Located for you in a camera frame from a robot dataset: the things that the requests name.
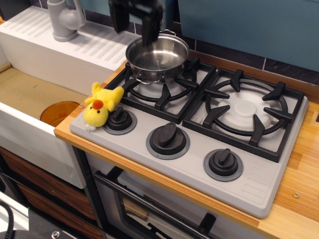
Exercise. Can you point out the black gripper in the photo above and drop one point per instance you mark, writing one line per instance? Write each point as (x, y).
(151, 19)

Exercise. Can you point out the stainless steel pan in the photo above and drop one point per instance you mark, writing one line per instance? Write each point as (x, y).
(162, 61)

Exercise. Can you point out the black left stove knob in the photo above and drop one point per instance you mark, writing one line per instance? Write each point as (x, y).
(120, 122)

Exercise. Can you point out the black stove knob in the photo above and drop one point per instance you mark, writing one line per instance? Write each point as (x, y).
(168, 142)
(223, 165)
(120, 122)

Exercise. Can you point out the black middle stove knob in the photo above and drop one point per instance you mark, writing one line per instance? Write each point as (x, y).
(168, 142)

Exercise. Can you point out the grey toy stove top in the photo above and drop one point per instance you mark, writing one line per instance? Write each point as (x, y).
(253, 192)

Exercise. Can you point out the black right stove knob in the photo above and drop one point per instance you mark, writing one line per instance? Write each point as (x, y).
(223, 165)

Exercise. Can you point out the grey toy faucet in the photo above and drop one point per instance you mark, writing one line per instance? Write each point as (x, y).
(65, 22)

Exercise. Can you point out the black left burner grate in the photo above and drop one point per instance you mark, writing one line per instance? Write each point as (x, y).
(166, 100)

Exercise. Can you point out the black burner grate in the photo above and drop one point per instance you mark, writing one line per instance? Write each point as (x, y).
(253, 115)
(166, 100)

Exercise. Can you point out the yellow stuffed duck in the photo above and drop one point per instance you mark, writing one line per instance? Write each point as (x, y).
(100, 104)

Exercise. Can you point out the white toy sink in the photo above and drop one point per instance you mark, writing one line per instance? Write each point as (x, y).
(38, 71)

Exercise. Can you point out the black right burner grate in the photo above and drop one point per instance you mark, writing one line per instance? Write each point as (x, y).
(253, 115)

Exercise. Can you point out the wooden drawer cabinet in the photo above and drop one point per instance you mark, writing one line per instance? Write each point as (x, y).
(45, 193)

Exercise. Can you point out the oven door with black handle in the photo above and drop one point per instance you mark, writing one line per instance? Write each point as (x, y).
(111, 181)

